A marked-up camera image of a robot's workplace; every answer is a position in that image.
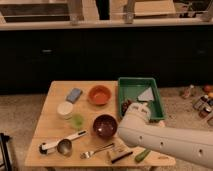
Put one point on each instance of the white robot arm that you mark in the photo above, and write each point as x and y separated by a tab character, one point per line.
189	145

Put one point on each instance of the black object at floor left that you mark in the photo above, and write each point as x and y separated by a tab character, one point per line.
4	141

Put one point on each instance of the silver fork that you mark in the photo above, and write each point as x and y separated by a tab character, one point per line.
89	154

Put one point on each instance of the green plastic tray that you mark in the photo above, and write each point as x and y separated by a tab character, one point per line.
130	88

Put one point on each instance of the green translucent cup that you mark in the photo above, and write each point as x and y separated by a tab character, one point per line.
77	121

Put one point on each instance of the blue sponge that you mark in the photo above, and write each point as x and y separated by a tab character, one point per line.
74	95

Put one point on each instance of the white handled measuring scoop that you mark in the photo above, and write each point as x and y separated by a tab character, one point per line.
47	148

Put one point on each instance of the bottles on floor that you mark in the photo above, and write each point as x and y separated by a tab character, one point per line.
202	105

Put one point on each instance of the wooden eraser with black felt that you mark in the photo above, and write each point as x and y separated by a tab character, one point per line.
118	152

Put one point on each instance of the wooden table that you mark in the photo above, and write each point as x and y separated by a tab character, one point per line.
51	127

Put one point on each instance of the purple bowl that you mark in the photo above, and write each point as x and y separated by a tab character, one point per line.
105	126

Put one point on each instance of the dark grapes bunch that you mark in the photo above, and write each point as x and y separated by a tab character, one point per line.
125	106

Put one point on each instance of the green cucumber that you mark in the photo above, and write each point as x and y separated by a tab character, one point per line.
141	156

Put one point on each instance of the dark cabinet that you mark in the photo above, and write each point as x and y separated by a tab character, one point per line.
30	60

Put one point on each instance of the orange bowl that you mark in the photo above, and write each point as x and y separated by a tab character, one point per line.
99	95

